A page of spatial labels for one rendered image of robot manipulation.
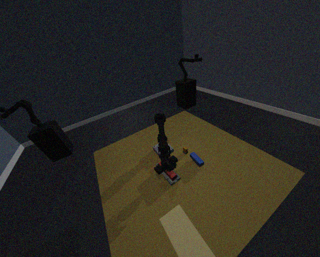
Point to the red tapered block with square sockets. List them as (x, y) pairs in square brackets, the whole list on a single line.
[(170, 174)]

